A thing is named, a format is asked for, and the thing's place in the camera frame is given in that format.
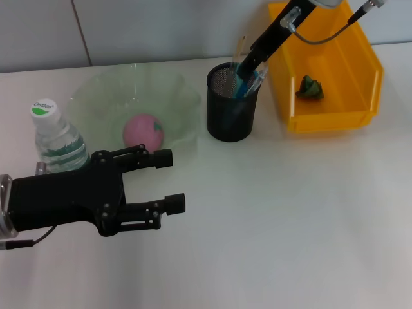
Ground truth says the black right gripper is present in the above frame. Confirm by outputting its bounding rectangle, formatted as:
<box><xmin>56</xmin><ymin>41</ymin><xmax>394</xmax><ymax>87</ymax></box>
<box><xmin>236</xmin><ymin>0</ymin><xmax>318</xmax><ymax>84</ymax></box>

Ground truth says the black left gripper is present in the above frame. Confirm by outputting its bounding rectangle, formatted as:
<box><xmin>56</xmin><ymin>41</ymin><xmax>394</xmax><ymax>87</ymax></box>
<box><xmin>8</xmin><ymin>149</ymin><xmax>126</xmax><ymax>238</ymax></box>

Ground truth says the grey ballpoint pen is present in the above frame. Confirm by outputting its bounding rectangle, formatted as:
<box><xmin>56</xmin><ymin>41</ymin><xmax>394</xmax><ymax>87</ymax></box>
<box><xmin>246</xmin><ymin>66</ymin><xmax>269</xmax><ymax>94</ymax></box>

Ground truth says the clear plastic ruler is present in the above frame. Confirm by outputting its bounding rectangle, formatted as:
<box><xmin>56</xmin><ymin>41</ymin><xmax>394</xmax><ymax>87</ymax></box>
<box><xmin>227</xmin><ymin>35</ymin><xmax>247</xmax><ymax>97</ymax></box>

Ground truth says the pink toy peach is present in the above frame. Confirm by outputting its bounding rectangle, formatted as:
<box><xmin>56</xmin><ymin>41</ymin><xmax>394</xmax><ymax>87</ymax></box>
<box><xmin>122</xmin><ymin>113</ymin><xmax>164</xmax><ymax>152</ymax></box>

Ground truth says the green plastic wrapper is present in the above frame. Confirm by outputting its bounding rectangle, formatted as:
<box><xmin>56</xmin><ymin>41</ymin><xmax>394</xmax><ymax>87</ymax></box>
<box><xmin>295</xmin><ymin>73</ymin><xmax>325</xmax><ymax>101</ymax></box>

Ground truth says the clear green-label water bottle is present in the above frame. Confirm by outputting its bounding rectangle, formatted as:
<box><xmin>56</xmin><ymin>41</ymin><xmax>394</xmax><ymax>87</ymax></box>
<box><xmin>31</xmin><ymin>98</ymin><xmax>91</xmax><ymax>174</ymax></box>

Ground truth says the green translucent glass fruit plate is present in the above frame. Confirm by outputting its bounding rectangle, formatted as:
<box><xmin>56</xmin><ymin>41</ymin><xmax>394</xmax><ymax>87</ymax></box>
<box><xmin>67</xmin><ymin>63</ymin><xmax>202</xmax><ymax>162</ymax></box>

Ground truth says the black mesh pen holder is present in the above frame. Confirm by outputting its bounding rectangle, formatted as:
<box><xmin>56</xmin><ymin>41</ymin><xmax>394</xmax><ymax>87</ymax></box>
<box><xmin>205</xmin><ymin>62</ymin><xmax>261</xmax><ymax>142</ymax></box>

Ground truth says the yellow plastic bin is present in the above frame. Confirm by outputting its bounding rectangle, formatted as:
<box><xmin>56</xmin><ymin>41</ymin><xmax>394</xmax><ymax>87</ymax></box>
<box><xmin>267</xmin><ymin>0</ymin><xmax>384</xmax><ymax>133</ymax></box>

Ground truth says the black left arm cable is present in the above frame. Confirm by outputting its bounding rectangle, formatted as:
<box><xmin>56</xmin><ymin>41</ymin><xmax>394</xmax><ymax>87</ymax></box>
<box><xmin>0</xmin><ymin>225</ymin><xmax>55</xmax><ymax>250</ymax></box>

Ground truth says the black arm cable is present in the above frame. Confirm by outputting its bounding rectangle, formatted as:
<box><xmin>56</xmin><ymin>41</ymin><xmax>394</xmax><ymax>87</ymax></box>
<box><xmin>0</xmin><ymin>225</ymin><xmax>55</xmax><ymax>250</ymax></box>
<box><xmin>279</xmin><ymin>0</ymin><xmax>389</xmax><ymax>46</ymax></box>

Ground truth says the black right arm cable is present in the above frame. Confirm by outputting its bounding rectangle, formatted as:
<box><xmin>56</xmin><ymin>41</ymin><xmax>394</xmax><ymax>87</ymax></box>
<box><xmin>279</xmin><ymin>0</ymin><xmax>389</xmax><ymax>46</ymax></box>

